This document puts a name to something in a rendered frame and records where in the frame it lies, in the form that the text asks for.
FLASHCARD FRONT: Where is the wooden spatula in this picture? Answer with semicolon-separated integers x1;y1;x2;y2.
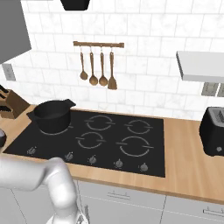
107;47;119;91

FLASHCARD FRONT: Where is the black hob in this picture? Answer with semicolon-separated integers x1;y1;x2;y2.
3;108;166;179

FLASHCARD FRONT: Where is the small wooden spoon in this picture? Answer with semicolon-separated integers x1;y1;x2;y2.
79;47;89;81

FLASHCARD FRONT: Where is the grey hob knob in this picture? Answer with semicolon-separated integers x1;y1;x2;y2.
26;146;37;156
114;158;124;170
138;162;150;173
64;151;74;162
87;155;98;165

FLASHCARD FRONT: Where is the black pot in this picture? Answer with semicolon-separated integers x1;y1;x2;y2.
26;98;77;135

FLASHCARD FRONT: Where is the grey drawer front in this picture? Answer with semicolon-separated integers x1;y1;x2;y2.
160;194;224;224
76;179;168;210

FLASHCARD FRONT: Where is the wooden knife block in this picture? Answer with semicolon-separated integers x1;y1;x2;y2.
0;84;31;120

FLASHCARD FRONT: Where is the black toaster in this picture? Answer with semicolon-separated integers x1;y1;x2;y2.
199;106;224;158

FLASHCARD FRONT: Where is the black extractor hood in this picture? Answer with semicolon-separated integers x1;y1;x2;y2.
59;0;91;12

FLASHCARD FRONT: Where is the wooden hanging rail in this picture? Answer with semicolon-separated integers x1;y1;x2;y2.
73;40;125;49

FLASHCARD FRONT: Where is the grey drawer handle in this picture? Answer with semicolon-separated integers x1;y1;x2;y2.
202;206;224;219
107;190;132;201

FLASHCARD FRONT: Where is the grey wall socket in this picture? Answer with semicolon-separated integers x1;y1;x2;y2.
200;81;220;97
216;82;224;98
2;63;18;82

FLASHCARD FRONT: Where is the white wall shelf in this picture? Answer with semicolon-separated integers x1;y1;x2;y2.
175;50;224;84

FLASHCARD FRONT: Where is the grey cupboard door handle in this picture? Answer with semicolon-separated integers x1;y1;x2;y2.
83;204;90;224

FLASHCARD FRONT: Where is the grey wall cupboard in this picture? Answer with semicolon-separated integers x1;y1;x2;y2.
0;0;32;65

